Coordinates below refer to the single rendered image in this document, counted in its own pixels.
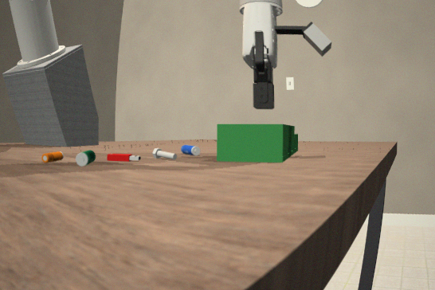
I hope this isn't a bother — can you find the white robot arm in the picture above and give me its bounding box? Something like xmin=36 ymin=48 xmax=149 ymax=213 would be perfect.
xmin=9 ymin=0 xmax=331 ymax=69

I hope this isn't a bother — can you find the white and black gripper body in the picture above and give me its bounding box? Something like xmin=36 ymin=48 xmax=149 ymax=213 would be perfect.
xmin=240 ymin=2 xmax=283 ymax=69

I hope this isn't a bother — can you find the blue battery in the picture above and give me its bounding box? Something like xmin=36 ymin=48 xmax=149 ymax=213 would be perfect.
xmin=181 ymin=145 xmax=201 ymax=155

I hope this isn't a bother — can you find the green bin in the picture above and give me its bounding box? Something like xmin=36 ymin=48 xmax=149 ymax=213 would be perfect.
xmin=217 ymin=124 xmax=298 ymax=163

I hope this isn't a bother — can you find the red usb stick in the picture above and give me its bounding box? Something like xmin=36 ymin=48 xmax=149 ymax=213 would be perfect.
xmin=107 ymin=154 xmax=139 ymax=162

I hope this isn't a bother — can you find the green aa battery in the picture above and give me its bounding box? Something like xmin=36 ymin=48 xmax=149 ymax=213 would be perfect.
xmin=76 ymin=151 xmax=96 ymax=167

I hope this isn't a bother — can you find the orange battery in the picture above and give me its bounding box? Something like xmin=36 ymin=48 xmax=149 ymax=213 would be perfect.
xmin=41 ymin=152 xmax=64 ymax=163

